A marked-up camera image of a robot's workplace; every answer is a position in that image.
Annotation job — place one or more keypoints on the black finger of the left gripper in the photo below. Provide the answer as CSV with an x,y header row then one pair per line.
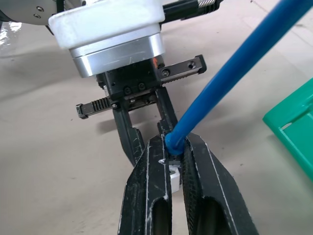
x,y
167,110
127,132

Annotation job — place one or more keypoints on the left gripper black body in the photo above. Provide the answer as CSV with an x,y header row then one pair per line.
x,y
129,78

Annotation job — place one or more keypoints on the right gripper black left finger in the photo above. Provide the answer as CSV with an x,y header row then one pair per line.
x,y
139,195

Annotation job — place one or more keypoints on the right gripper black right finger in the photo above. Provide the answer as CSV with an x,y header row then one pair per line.
x,y
210,195

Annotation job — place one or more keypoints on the white coupler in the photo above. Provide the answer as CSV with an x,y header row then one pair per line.
x,y
175,178

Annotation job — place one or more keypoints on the blue plastic rod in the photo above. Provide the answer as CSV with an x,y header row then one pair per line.
x,y
220,73

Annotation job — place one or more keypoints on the green plastic bin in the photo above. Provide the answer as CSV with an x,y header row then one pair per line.
x,y
293,127

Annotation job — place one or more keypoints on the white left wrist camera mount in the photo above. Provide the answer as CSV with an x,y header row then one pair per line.
x,y
105,22

